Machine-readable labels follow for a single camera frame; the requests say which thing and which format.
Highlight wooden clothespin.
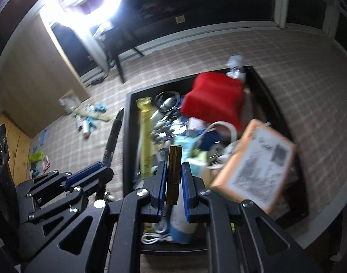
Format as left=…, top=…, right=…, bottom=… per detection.
left=166, top=145, right=183, bottom=205

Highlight grey marker pen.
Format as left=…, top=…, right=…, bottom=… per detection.
left=102, top=108, right=124, bottom=167

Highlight orange white carton box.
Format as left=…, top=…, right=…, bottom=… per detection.
left=210, top=119, right=296, bottom=214

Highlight light blue cream tube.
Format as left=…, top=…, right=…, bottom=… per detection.
left=173, top=136, right=201, bottom=164

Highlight red white snack packet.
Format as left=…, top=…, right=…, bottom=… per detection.
left=37, top=156, right=51, bottom=173

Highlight white blue tube bottle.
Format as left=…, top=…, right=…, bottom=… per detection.
left=169, top=205, right=198, bottom=245

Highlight yellow long sachet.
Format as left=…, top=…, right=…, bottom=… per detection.
left=136, top=97, right=152, bottom=180

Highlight pink lotion bottle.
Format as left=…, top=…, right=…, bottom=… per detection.
left=82, top=120, right=91, bottom=139

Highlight light blue clothespin centre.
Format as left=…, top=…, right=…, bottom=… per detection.
left=87, top=117, right=97, bottom=131

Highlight wrapped bamboo chopsticks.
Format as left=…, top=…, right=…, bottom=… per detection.
left=73, top=108, right=112, bottom=122

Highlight black storage box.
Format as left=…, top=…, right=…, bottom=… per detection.
left=123, top=66, right=309, bottom=256

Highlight teal clothespin far right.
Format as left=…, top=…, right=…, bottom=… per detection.
left=94, top=102, right=106, bottom=113

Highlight white foil pouch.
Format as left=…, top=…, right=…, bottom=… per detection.
left=58, top=90, right=81, bottom=115

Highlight red pouch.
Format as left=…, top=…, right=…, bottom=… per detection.
left=180, top=72, right=245, bottom=131

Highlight black chair leg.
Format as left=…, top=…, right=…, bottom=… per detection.
left=103, top=31, right=145, bottom=84

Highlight silver foil wrapper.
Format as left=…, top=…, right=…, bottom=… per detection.
left=226, top=55, right=246, bottom=82

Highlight coiled white cable packet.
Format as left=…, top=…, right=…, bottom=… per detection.
left=141, top=233, right=174, bottom=245

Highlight white USB cable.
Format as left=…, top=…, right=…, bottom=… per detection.
left=199, top=121, right=238, bottom=149

